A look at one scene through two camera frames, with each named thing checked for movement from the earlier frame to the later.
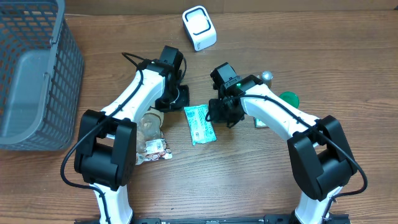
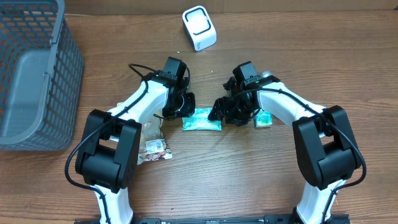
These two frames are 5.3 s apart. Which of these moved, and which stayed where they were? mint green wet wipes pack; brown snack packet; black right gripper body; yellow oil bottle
Moved: mint green wet wipes pack
Stayed: yellow oil bottle; black right gripper body; brown snack packet
